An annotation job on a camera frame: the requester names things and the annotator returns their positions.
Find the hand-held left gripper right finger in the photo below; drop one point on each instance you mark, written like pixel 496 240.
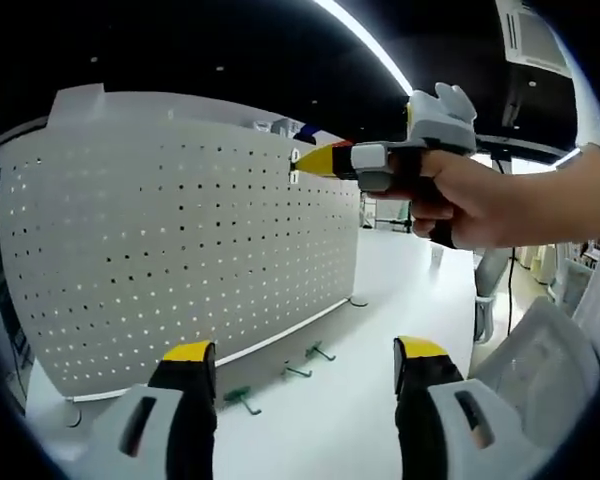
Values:
pixel 425 400

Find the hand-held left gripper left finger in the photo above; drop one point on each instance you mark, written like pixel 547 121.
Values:
pixel 190 400

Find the grey mesh office chair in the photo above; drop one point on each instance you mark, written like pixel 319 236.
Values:
pixel 535 365

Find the ceiling light strip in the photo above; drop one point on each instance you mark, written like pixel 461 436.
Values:
pixel 567 157
pixel 362 35

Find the person's right hand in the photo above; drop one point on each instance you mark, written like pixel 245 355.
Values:
pixel 475 210

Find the person's white shirt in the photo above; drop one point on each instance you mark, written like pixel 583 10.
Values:
pixel 597 310

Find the ceiling air conditioner vent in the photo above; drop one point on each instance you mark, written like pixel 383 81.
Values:
pixel 535 35

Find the white perforated mounting plate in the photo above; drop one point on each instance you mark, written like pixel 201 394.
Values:
pixel 180 260

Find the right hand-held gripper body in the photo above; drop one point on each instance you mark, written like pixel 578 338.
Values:
pixel 440 125

